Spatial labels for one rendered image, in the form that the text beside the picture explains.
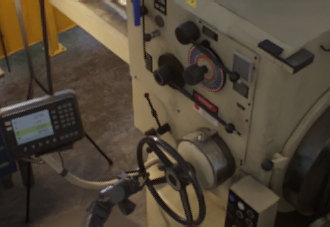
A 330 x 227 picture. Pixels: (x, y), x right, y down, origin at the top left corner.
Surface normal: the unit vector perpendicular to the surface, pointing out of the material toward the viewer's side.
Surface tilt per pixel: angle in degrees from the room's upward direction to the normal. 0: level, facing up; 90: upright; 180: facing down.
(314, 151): 54
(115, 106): 0
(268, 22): 0
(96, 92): 0
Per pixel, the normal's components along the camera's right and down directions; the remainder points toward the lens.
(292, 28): 0.00, -0.73
